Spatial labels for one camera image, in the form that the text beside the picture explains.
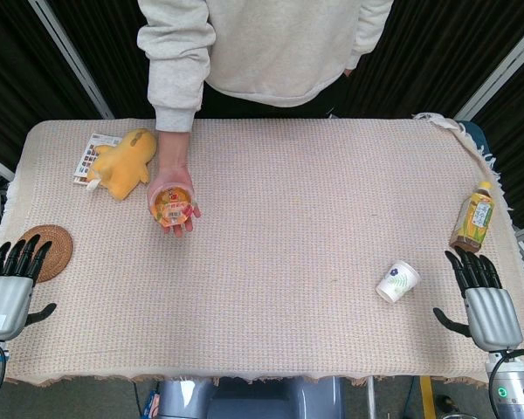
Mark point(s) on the colourful printed card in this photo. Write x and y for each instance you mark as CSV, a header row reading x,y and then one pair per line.
x,y
89,159

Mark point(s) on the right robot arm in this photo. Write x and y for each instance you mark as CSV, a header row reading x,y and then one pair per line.
x,y
513,384

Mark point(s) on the person's grey sweatshirt torso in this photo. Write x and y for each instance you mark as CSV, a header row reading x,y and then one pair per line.
x,y
288,48

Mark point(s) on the round woven rattan coaster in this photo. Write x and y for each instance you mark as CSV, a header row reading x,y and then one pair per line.
x,y
52,251

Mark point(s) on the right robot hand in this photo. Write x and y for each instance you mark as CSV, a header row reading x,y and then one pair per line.
x,y
493,312

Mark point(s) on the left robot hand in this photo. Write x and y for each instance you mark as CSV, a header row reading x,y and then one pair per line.
x,y
6,297

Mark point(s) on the yellow plush toy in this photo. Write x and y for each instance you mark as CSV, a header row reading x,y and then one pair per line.
x,y
122,162

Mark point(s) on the white paper cup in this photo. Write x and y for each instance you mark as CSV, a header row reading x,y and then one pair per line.
x,y
397,281

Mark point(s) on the orange jelly cup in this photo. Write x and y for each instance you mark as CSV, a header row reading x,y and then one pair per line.
x,y
173,208

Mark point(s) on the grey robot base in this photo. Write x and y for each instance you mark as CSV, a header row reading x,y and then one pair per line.
x,y
249,399

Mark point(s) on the beige woven tablecloth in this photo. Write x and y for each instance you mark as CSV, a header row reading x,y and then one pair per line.
x,y
266,244

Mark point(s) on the yellow tea bottle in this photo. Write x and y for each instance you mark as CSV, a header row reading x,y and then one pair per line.
x,y
473,218

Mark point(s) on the person's grey sleeved forearm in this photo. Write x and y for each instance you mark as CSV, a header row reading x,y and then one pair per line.
x,y
179,74

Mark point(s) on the person's bare hand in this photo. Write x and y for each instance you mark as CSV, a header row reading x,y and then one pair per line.
x,y
174,183

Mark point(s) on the black curtain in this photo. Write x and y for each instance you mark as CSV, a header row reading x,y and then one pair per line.
x,y
432,57

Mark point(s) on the grey metal frame bar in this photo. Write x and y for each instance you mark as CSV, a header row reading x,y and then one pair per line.
x,y
70,57
500,72

